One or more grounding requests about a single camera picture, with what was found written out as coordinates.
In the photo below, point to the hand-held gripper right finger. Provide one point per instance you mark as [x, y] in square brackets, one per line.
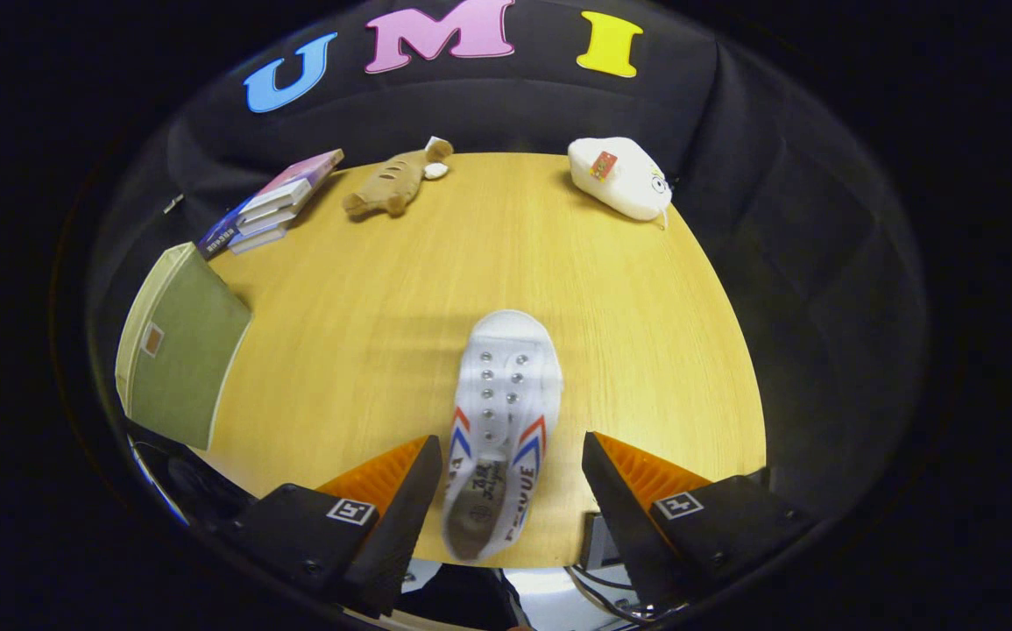
[619, 526]

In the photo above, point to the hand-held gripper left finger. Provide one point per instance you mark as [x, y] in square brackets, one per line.
[400, 526]

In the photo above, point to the white striped canvas shoe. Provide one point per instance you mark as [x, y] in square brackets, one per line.
[506, 386]

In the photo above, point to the white book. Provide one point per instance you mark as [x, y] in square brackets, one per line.
[256, 241]
[265, 221]

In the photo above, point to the brown plush toy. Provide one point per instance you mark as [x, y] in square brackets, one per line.
[392, 184]

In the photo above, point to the white plush toy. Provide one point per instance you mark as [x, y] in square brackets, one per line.
[628, 184]

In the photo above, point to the dark blue book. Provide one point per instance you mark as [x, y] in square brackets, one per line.
[218, 235]

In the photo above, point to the pink book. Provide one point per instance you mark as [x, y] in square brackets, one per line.
[304, 171]

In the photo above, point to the silver cloth clip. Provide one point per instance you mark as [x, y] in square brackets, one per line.
[173, 203]

